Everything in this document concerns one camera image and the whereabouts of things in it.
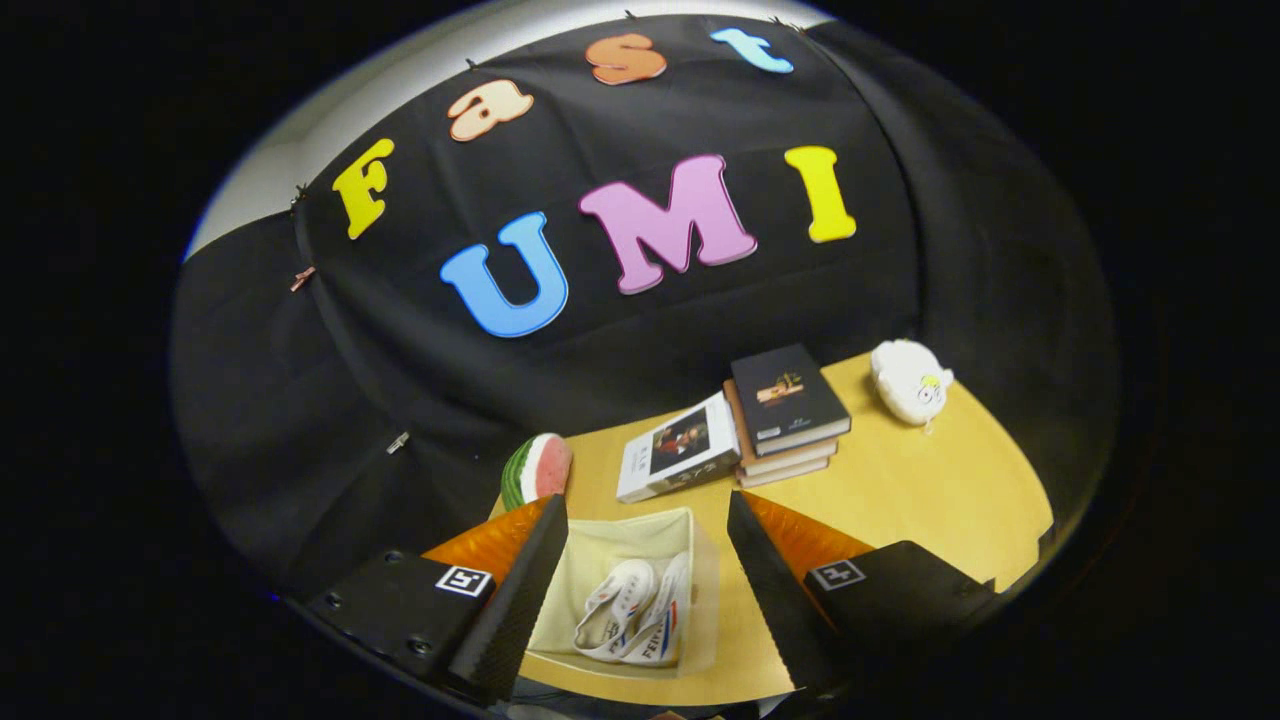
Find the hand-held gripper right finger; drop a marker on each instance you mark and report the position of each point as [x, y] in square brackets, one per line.
[775, 600]

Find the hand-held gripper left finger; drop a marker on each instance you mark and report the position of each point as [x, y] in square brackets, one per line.
[515, 610]

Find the white striped canvas shoe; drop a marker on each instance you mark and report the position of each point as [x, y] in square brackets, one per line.
[620, 595]
[672, 610]

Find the beige fabric storage box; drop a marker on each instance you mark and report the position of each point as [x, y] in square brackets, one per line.
[620, 535]

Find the thin brown book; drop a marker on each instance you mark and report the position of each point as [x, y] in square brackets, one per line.
[785, 477]

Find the brown covered book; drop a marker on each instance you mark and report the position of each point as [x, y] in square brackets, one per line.
[790, 462]

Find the watermelon slice toy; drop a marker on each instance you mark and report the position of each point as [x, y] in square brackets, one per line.
[545, 470]

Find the white book with portrait cover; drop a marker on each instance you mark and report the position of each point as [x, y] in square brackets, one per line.
[680, 445]

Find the black hardcover book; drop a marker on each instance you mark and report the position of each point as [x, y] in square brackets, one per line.
[790, 400]

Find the small silver clip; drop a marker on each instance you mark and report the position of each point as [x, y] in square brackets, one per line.
[398, 442]

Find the white plush toy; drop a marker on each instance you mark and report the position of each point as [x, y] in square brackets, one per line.
[905, 380]

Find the black backdrop cloth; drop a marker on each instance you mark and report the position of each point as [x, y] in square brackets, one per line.
[760, 320]

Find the small red clip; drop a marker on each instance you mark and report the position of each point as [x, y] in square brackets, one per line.
[302, 279]

